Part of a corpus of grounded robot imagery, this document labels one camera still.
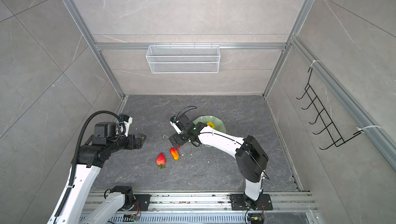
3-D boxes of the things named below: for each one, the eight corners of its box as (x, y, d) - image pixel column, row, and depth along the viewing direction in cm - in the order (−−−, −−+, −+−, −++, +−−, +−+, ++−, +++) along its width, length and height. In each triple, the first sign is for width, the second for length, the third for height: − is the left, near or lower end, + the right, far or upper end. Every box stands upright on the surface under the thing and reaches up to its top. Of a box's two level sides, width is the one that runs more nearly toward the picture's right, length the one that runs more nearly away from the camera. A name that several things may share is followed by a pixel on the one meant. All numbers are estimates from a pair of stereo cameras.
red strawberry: (157, 168, 86) (155, 165, 83) (159, 155, 91) (158, 152, 88) (164, 168, 86) (163, 165, 83) (166, 155, 91) (165, 152, 88)
